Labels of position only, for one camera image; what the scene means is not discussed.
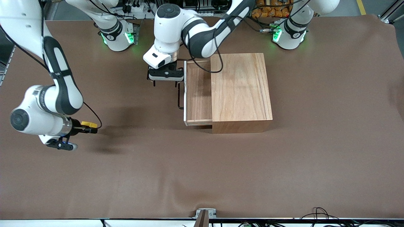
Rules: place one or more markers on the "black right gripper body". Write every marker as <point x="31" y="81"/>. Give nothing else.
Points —
<point x="76" y="129"/>

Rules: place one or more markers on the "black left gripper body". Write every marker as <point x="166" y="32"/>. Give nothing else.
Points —
<point x="172" y="66"/>

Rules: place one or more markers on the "yellow block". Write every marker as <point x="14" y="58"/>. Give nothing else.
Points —
<point x="89" y="124"/>

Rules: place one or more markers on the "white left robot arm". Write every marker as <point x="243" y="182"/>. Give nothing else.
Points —
<point x="169" y="31"/>

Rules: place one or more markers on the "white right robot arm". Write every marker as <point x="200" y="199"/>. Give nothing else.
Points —
<point x="34" y="121"/>

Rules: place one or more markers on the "wooden drawer cabinet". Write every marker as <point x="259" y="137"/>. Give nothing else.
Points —
<point x="241" y="94"/>

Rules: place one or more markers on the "metal connector plate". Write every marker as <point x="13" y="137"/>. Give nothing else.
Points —
<point x="136" y="31"/>

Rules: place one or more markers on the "brown table cover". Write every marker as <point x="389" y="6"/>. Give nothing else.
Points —
<point x="126" y="176"/>

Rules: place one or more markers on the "white power strip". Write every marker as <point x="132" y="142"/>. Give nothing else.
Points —
<point x="214" y="14"/>
<point x="135" y="8"/>

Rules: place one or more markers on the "pile of orange objects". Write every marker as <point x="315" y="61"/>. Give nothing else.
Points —
<point x="271" y="12"/>

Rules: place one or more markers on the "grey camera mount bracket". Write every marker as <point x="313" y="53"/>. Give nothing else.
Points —
<point x="212" y="212"/>

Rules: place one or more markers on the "aluminium frame profile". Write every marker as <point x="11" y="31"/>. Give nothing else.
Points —
<point x="391" y="14"/>

